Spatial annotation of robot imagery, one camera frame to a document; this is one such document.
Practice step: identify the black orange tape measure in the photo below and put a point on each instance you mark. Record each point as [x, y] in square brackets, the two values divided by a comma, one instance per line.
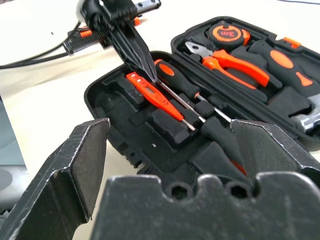
[226, 33]

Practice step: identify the orange voltage tester pen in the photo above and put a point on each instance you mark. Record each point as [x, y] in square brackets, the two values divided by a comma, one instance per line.
[152, 97]

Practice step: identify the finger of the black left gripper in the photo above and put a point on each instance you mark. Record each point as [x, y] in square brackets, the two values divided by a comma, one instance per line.
[125, 52]
[143, 56]

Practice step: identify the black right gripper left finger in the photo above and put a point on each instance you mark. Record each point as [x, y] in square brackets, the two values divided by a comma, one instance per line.
[62, 180]

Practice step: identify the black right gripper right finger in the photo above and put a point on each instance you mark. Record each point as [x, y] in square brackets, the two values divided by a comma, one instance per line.
[272, 147]

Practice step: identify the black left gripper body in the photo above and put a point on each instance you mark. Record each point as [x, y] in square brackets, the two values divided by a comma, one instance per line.
[105, 17]

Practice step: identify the black orange utility knife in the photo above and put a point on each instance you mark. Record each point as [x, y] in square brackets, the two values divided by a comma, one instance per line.
[80, 41]

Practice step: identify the black tool case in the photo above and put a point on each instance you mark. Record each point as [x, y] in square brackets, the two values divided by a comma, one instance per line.
[155, 140]

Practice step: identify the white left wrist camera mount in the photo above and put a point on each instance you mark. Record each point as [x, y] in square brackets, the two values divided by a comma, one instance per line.
[80, 10]

